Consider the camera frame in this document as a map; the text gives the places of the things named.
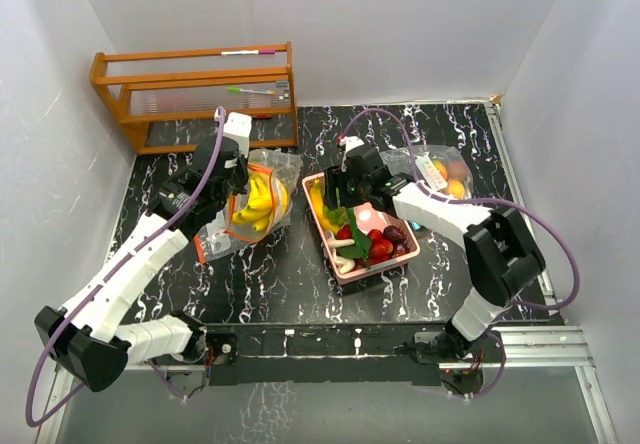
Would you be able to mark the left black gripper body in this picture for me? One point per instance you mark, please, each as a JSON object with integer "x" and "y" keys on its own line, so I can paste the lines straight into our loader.
{"x": 234, "y": 185}

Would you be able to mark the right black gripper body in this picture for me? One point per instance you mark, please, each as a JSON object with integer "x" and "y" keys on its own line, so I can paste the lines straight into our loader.
{"x": 354, "y": 190}

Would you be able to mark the yellow banana bunch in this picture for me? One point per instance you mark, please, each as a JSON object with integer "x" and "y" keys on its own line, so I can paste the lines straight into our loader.
{"x": 266, "y": 205}

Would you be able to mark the red zipper clear bag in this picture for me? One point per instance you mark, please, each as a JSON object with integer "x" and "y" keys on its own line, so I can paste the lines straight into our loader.
{"x": 287, "y": 167}
{"x": 213, "y": 242}

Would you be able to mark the blue zipper clear bag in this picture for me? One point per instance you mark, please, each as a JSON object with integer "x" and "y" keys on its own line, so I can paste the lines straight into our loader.
{"x": 431, "y": 161}

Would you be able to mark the yellow orange fruit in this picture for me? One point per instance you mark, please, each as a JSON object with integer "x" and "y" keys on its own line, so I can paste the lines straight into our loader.
{"x": 456, "y": 189}

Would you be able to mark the red apple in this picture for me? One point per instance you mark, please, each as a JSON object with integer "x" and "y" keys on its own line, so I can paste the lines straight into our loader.
{"x": 457, "y": 170}

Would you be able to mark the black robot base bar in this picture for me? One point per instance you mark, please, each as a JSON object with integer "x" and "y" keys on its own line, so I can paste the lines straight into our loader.
{"x": 414, "y": 353}

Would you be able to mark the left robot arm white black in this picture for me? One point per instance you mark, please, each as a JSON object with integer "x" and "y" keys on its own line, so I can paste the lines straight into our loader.
{"x": 86, "y": 335}

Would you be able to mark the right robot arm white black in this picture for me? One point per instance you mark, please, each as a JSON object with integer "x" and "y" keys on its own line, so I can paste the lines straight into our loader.
{"x": 502, "y": 255}

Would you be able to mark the pink plastic basket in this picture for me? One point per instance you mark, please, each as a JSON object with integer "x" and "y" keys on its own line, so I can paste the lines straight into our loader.
{"x": 372, "y": 223}

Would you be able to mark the dark red plum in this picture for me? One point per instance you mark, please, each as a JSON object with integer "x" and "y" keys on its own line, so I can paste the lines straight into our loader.
{"x": 394, "y": 235}

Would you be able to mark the green leaf vegetable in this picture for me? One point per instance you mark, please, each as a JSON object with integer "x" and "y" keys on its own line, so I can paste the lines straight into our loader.
{"x": 350, "y": 231}

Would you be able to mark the red strawberry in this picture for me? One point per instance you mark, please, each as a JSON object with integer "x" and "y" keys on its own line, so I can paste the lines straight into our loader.
{"x": 380, "y": 250}

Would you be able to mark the green cap marker pen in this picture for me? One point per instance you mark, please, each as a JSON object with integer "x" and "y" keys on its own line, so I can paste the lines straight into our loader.
{"x": 233, "y": 89}

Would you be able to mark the wooden shelf rack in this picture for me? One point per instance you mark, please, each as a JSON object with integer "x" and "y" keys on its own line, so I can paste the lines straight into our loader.
{"x": 142, "y": 89}

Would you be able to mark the grey staples block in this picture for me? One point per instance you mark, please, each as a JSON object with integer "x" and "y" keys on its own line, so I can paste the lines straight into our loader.
{"x": 282, "y": 85}

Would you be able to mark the pink white marker pen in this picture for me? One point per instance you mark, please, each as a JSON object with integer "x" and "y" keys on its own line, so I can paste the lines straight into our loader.
{"x": 248, "y": 52}

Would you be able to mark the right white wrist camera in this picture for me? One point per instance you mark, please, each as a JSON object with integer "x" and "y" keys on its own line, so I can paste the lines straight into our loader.
{"x": 347, "y": 144}

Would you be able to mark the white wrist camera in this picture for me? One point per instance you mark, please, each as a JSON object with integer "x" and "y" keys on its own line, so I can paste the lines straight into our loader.
{"x": 347, "y": 144}
{"x": 238, "y": 128}

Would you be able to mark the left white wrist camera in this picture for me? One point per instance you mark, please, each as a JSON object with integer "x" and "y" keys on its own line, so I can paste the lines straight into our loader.
{"x": 238, "y": 128}

